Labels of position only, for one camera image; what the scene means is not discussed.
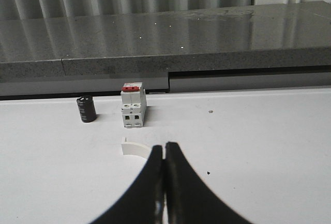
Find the white half pipe clamp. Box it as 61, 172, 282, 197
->
121, 137, 152, 159

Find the grey stone countertop ledge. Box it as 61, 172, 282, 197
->
1, 2, 330, 97

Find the white circuit breaker red switch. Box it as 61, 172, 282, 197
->
121, 82, 147, 128

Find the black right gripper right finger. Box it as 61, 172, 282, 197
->
164, 142, 250, 223

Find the black cylindrical capacitor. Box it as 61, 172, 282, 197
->
76, 95, 97, 123

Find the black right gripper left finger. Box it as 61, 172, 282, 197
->
93, 145, 164, 223

